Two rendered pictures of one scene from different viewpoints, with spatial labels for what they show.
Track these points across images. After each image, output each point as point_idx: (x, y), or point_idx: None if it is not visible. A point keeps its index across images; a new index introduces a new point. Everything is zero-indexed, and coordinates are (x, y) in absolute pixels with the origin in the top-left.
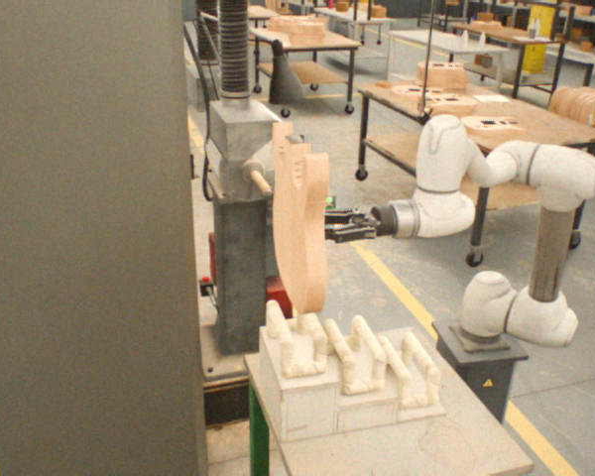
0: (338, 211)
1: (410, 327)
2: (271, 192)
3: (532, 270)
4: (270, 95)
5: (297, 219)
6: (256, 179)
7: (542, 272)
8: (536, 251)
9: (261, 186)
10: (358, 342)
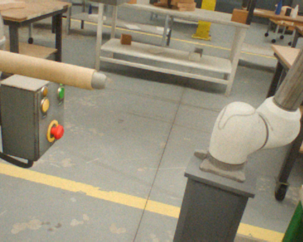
0: None
1: None
2: (106, 79)
3: (296, 86)
4: None
5: None
6: (24, 64)
7: None
8: None
9: (69, 74)
10: None
